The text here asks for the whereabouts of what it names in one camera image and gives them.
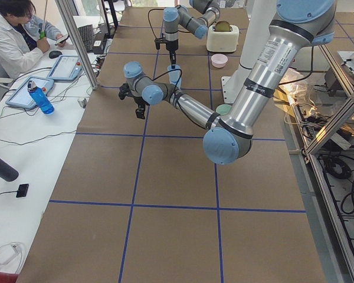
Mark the aluminium side frame rail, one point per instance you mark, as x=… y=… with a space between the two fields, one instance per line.
x=322 y=102

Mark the light blue plastic cup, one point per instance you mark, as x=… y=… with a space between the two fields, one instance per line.
x=175 y=75

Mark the cream toaster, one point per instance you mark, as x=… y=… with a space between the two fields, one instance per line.
x=222 y=41

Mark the blue water bottle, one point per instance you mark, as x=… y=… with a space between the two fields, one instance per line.
x=40 y=98

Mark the green handled stick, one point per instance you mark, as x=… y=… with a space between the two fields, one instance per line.
x=42 y=32

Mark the black computer mouse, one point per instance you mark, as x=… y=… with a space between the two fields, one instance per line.
x=54 y=54

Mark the far teach pendant tablet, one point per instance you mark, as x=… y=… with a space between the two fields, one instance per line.
x=65 y=68

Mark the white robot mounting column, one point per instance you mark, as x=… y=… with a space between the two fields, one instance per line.
x=257 y=34

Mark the pink bowl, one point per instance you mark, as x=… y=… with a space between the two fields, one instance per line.
x=219 y=60

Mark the teach pendant tablet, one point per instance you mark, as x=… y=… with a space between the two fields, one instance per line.
x=21 y=98
x=65 y=68

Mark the black keyboard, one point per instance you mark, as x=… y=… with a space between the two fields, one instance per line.
x=86 y=33

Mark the mint green bowl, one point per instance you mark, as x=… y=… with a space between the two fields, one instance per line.
x=223 y=109

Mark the person in white coat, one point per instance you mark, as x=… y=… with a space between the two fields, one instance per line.
x=20 y=45

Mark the black smartphone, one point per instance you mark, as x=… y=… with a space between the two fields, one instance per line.
x=62 y=39

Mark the dark grey thermos bottle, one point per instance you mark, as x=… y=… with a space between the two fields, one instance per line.
x=7 y=172

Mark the near teach pendant tablet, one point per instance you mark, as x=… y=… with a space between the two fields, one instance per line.
x=21 y=98

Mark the small black square device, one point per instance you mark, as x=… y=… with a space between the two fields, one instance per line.
x=22 y=190

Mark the toast slice in toaster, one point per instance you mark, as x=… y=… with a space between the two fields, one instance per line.
x=222 y=26

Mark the aluminium frame post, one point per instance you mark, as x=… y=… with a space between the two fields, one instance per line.
x=69 y=22

